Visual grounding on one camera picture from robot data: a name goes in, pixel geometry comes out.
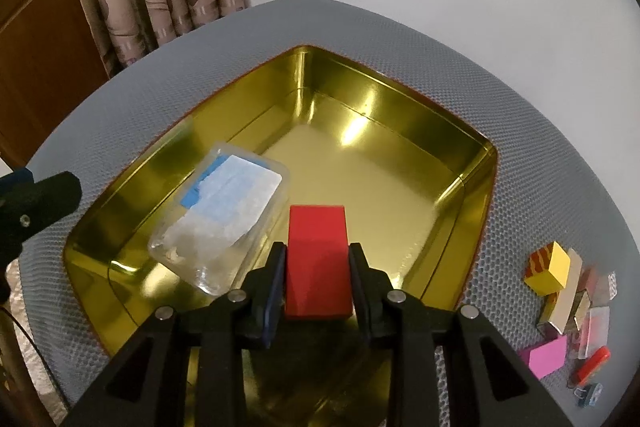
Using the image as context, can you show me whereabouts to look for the red oblong object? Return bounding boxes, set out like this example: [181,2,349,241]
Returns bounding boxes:
[574,346,612,384]

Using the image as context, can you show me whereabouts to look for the clear plastic box blue contents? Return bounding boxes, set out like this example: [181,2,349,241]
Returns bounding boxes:
[148,144,292,296]

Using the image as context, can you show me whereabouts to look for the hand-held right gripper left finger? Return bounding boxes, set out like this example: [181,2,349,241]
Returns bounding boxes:
[65,241,287,427]

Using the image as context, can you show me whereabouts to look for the blue binder clip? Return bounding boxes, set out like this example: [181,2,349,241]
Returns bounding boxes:
[574,383,604,406]

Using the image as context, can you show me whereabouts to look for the clear plastic box red contents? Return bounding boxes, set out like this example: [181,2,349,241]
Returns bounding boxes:
[580,306,612,359]

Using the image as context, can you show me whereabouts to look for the pink rectangular block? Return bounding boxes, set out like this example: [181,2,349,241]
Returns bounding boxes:
[519,335,569,381]

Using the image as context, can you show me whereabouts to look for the red rectangular block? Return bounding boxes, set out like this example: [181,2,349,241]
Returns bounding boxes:
[284,205,351,321]

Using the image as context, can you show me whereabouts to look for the beige rectangular block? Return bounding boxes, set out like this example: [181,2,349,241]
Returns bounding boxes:
[538,249,584,337]

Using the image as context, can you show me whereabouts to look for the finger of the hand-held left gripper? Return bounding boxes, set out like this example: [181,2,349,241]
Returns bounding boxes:
[0,170,84,265]

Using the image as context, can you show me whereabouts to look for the gold tin box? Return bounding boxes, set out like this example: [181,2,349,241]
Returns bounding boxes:
[62,45,501,427]

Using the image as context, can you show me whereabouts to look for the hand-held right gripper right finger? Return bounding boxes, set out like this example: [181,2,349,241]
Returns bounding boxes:
[348,242,575,427]

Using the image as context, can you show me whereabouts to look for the yellow cube striped face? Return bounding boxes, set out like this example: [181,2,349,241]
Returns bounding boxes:
[524,242,571,296]

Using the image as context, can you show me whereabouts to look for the brown wooden cabinet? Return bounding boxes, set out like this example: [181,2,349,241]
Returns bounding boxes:
[0,0,121,170]

